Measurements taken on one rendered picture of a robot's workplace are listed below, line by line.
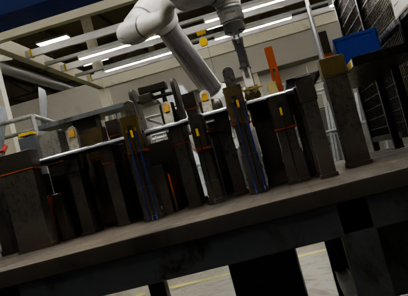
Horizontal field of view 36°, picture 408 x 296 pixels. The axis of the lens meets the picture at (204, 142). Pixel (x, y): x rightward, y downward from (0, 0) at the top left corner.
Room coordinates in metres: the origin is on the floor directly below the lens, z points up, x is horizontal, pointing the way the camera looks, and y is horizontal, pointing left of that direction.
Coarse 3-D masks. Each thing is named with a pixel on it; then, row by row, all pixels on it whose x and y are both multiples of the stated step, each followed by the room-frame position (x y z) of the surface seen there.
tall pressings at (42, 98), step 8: (40, 88) 6.32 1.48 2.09; (40, 96) 6.26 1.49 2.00; (40, 104) 6.21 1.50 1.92; (0, 112) 6.32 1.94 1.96; (40, 112) 6.16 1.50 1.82; (0, 120) 6.29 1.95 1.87; (0, 128) 6.25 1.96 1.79; (0, 136) 6.22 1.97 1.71; (0, 144) 6.18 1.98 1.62; (48, 168) 6.09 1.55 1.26; (0, 248) 6.12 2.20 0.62
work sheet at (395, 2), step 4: (392, 0) 2.10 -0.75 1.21; (396, 0) 2.05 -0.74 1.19; (400, 0) 2.00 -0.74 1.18; (404, 0) 1.95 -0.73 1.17; (392, 4) 2.12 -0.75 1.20; (396, 4) 2.06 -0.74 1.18; (400, 4) 2.02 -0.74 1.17; (404, 4) 1.97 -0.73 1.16; (396, 8) 2.07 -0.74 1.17; (400, 8) 2.03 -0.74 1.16; (404, 8) 1.98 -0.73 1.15; (396, 12) 2.09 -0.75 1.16; (400, 12) 2.04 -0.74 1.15; (396, 16) 2.11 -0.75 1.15
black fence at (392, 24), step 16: (336, 0) 3.29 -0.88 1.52; (352, 0) 2.88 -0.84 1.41; (368, 0) 2.55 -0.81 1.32; (384, 0) 2.27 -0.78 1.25; (336, 16) 3.36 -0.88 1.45; (352, 16) 3.00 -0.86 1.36; (368, 16) 2.63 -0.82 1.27; (384, 16) 2.35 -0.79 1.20; (400, 16) 2.07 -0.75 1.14; (352, 32) 3.10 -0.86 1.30; (384, 32) 2.36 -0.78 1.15; (384, 80) 2.68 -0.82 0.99; (368, 96) 3.18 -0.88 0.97; (368, 112) 3.31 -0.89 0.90; (400, 112) 2.55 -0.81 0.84; (368, 128) 3.34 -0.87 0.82; (384, 128) 2.98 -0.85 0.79; (400, 128) 2.63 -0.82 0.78
